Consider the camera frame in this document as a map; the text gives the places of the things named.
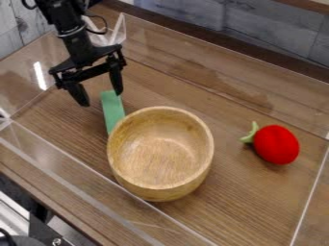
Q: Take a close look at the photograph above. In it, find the clear acrylic corner bracket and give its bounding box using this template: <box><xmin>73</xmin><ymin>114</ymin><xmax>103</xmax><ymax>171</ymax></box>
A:
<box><xmin>81</xmin><ymin>14</ymin><xmax>126</xmax><ymax>47</ymax></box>

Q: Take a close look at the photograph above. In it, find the red toy strawberry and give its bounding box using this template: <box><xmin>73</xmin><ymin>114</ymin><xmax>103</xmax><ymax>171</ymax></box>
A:
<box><xmin>239</xmin><ymin>121</ymin><xmax>301</xmax><ymax>165</ymax></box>

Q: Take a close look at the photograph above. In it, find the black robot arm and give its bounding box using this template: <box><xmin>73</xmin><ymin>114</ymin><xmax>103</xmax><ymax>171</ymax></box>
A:
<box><xmin>20</xmin><ymin>0</ymin><xmax>127</xmax><ymax>107</ymax></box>

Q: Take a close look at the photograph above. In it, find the black metal stand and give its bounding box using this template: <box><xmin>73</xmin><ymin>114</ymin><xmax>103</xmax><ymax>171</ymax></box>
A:
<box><xmin>28</xmin><ymin>204</ymin><xmax>73</xmax><ymax>246</ymax></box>

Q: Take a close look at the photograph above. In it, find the green flat stick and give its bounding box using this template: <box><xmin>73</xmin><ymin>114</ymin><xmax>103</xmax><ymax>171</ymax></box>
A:
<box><xmin>100</xmin><ymin>90</ymin><xmax>124</xmax><ymax>133</ymax></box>

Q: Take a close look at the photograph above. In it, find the black cable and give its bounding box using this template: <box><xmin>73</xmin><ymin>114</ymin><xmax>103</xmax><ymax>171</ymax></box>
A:
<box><xmin>0</xmin><ymin>225</ymin><xmax>20</xmax><ymax>246</ymax></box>

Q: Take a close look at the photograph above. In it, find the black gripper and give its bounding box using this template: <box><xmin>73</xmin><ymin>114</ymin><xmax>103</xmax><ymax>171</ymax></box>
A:
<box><xmin>49</xmin><ymin>27</ymin><xmax>126</xmax><ymax>107</ymax></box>

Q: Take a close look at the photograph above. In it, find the brown wooden bowl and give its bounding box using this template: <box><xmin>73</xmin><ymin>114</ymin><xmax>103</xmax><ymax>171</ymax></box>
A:
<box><xmin>107</xmin><ymin>106</ymin><xmax>214</xmax><ymax>202</ymax></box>

